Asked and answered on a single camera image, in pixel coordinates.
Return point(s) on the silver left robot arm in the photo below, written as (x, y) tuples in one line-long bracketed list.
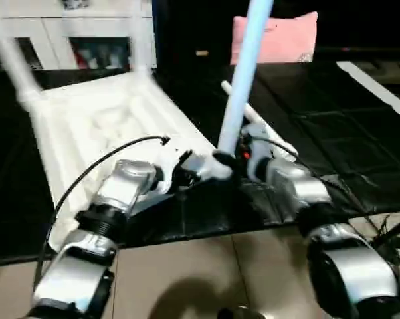
[(127, 183)]

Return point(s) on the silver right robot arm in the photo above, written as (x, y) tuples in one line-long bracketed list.
[(293, 186)]

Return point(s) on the black tripod stand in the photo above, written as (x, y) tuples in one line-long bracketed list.
[(393, 232)]

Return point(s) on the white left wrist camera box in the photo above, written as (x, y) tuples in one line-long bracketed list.
[(170, 159)]

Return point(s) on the white glass-door cabinet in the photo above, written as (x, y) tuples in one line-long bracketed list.
[(54, 23)]

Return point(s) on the black work mat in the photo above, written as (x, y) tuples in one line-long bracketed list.
[(346, 133)]

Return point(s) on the dark patterned ornament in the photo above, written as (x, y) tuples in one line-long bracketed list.
[(74, 3)]

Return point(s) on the white plastic table leg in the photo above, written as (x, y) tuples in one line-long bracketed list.
[(141, 40), (256, 116), (243, 80), (17, 66)]

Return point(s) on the pink pillow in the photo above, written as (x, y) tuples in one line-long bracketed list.
[(286, 40)]

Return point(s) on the red bottle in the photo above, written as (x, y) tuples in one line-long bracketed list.
[(82, 58)]

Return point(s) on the black cabinet with gold label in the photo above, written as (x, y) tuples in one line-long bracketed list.
[(187, 33)]

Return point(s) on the white plastic table top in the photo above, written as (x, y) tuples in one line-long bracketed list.
[(100, 119)]

